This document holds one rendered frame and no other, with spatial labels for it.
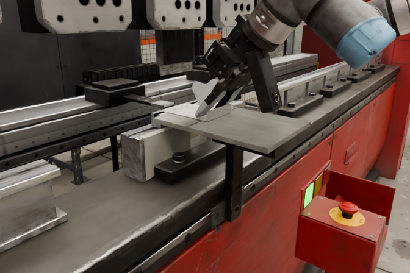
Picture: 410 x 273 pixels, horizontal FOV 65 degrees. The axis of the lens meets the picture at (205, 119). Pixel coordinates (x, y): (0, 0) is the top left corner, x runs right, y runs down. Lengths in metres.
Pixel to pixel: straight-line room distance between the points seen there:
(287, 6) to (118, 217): 0.44
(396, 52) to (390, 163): 0.84
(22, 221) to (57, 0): 0.32
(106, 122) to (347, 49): 0.63
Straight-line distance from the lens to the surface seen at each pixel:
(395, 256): 2.09
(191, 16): 0.69
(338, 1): 0.51
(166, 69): 0.70
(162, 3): 0.63
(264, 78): 0.57
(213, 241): 0.73
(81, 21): 0.52
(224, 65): 0.60
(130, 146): 0.67
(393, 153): 2.86
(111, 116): 0.90
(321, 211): 0.80
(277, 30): 0.55
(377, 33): 0.51
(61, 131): 0.84
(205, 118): 0.65
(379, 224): 0.80
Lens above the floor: 1.19
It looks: 17 degrees down
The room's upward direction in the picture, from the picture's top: straight up
